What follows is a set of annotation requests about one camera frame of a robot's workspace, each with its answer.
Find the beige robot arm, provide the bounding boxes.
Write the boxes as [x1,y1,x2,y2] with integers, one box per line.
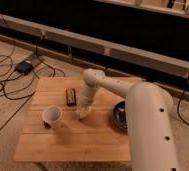
[76,68,180,171]

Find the dark chocolate bar box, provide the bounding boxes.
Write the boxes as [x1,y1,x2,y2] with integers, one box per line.
[66,88,76,106]

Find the white paper cup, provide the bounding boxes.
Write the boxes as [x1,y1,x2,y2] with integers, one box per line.
[42,105,62,129]

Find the black bowl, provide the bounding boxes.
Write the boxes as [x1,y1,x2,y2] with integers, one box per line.
[113,101,127,130]

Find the wooden table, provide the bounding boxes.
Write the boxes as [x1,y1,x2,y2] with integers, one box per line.
[14,77,131,162]

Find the blue black power box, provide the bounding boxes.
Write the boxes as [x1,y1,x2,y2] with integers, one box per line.
[15,61,33,74]

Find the black floor cables left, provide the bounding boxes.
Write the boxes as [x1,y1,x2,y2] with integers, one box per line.
[0,44,66,144]

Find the long wooden beam frame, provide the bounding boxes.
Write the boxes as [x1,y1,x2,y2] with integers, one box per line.
[0,15,189,101]

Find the black cable right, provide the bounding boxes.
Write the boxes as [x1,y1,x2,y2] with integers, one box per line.
[176,75,189,164]

